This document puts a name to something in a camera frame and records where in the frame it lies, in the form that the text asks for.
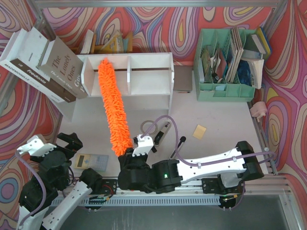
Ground orange microfiber duster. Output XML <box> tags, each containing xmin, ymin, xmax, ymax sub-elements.
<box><xmin>98</xmin><ymin>58</ymin><xmax>132</xmax><ymax>157</ymax></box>

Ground black white marker pen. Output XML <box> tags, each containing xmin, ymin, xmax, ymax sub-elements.
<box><xmin>170</xmin><ymin>136</ymin><xmax>186</xmax><ymax>159</ymax></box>

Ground clear tape roll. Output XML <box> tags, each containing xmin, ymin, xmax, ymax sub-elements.
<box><xmin>140</xmin><ymin>120</ymin><xmax>158</xmax><ymax>135</ymax></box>

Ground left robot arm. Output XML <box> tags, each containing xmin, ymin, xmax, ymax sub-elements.
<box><xmin>15</xmin><ymin>133</ymin><xmax>103</xmax><ymax>230</ymax></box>

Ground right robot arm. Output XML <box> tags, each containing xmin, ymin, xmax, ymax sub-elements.
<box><xmin>118</xmin><ymin>141</ymin><xmax>264</xmax><ymax>194</ymax></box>

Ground white wooden bookshelf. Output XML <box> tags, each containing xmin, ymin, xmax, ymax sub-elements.
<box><xmin>72</xmin><ymin>53</ymin><xmax>174</xmax><ymax>122</ymax></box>

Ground yellow grey calculator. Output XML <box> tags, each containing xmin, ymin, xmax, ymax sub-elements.
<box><xmin>74</xmin><ymin>154</ymin><xmax>109</xmax><ymax>172</ymax></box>

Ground black grey stapler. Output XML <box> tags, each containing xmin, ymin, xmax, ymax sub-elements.
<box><xmin>153</xmin><ymin>122</ymin><xmax>172</xmax><ymax>147</ymax></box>

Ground yellow sticky note pad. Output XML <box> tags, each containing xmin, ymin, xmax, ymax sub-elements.
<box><xmin>192</xmin><ymin>125</ymin><xmax>207</xmax><ymax>140</ymax></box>

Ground large grey white book stack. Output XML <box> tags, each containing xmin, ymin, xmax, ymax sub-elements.
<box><xmin>0</xmin><ymin>28</ymin><xmax>80</xmax><ymax>103</ymax></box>

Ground small books behind shelf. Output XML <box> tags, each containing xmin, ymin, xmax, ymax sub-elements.
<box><xmin>72</xmin><ymin>30</ymin><xmax>133</xmax><ymax>54</ymax></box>

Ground grey notebook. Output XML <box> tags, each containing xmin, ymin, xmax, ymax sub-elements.
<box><xmin>173</xmin><ymin>65</ymin><xmax>192</xmax><ymax>92</ymax></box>

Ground mint green desk organizer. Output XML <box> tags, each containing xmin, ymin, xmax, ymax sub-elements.
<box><xmin>193</xmin><ymin>29</ymin><xmax>255</xmax><ymax>102</ymax></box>

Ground pink piggy figurine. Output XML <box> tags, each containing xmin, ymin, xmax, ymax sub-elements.
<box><xmin>250</xmin><ymin>101</ymin><xmax>267</xmax><ymax>122</ymax></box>

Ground white books beside organizer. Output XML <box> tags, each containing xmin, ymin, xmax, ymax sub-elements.
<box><xmin>238</xmin><ymin>27</ymin><xmax>272</xmax><ymax>89</ymax></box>

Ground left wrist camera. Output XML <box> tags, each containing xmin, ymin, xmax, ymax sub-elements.
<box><xmin>17</xmin><ymin>134</ymin><xmax>56</xmax><ymax>157</ymax></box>

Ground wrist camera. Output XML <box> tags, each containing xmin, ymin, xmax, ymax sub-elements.
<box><xmin>132</xmin><ymin>135</ymin><xmax>154</xmax><ymax>157</ymax></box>
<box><xmin>17</xmin><ymin>134</ymin><xmax>56</xmax><ymax>157</ymax></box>

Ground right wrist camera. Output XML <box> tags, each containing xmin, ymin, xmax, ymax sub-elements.
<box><xmin>132</xmin><ymin>135</ymin><xmax>154</xmax><ymax>157</ymax></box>

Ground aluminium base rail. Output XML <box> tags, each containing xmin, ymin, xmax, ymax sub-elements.
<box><xmin>28</xmin><ymin>177</ymin><xmax>295</xmax><ymax>197</ymax></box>

